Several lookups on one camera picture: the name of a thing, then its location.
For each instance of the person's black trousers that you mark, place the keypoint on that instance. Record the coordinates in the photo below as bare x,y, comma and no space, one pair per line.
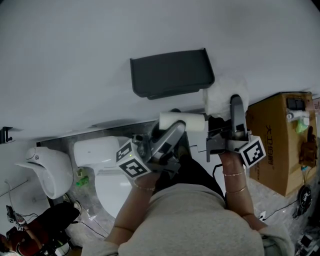
192,172

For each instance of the green packet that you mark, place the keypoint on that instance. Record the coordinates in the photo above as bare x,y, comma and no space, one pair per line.
301,127

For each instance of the large brown cardboard box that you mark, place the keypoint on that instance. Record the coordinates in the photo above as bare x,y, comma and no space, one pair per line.
272,162

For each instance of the small blue item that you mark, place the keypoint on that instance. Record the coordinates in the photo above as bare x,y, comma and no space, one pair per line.
304,168

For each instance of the gold bangle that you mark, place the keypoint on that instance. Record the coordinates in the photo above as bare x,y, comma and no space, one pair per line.
237,191

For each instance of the small white open-lid toilet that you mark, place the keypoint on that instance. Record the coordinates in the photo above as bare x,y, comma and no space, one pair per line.
55,167

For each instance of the white tissue wad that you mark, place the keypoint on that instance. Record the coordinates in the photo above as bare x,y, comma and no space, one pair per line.
220,98

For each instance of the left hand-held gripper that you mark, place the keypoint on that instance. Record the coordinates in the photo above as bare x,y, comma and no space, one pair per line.
133,165

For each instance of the brown claw clip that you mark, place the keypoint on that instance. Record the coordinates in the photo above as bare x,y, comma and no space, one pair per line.
308,147

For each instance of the thin used toilet paper roll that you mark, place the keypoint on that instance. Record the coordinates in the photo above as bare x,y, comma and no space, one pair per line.
193,122

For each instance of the black wall hook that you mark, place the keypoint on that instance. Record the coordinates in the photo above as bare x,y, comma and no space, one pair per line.
5,136

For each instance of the white rounded toilet with tank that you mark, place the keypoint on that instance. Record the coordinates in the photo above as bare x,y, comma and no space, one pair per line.
100,152

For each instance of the black wall paper holder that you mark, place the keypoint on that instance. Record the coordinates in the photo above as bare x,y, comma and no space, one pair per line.
172,72

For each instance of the small white box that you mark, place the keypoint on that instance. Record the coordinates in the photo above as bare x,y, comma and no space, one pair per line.
306,121

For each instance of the white tube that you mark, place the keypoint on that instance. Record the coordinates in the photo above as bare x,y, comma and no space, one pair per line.
297,116

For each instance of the black round device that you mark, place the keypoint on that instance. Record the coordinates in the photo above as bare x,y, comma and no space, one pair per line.
305,198

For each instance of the pink bottle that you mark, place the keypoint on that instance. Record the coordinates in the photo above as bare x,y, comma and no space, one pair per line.
317,103

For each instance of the person's left forearm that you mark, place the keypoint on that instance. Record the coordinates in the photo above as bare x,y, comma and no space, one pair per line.
130,210

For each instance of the person's grey sweatshirt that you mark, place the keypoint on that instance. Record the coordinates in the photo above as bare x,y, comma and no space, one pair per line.
190,225

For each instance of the green bottle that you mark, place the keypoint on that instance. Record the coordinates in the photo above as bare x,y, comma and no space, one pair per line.
83,181

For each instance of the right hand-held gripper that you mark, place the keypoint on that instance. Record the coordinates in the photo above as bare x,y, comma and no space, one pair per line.
252,152

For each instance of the person's right forearm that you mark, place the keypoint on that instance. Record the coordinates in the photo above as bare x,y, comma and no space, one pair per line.
237,187

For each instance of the small pale green box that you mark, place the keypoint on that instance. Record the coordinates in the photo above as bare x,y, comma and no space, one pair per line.
80,172

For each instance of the black metal fixture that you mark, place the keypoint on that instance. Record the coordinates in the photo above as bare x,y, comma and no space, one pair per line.
295,104

